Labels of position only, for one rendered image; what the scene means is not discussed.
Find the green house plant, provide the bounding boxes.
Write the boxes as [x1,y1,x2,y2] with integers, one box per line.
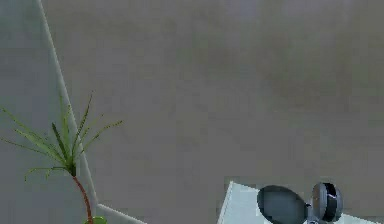
[0,91,124,224]

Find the white table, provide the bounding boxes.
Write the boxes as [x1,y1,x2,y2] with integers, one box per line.
[216,180,384,224]

